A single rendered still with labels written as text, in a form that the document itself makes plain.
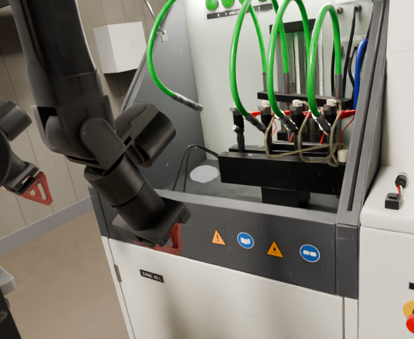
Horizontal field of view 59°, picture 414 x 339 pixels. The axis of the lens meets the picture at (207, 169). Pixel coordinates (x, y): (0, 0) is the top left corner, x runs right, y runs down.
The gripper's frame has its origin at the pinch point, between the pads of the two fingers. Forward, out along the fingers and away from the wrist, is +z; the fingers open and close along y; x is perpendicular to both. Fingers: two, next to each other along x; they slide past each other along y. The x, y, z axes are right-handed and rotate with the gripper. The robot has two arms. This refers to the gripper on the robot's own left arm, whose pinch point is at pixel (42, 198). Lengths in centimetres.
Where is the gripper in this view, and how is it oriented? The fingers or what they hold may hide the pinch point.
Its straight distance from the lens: 92.0
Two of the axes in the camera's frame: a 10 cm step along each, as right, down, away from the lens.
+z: 3.9, 6.8, 6.2
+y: -7.6, -1.4, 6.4
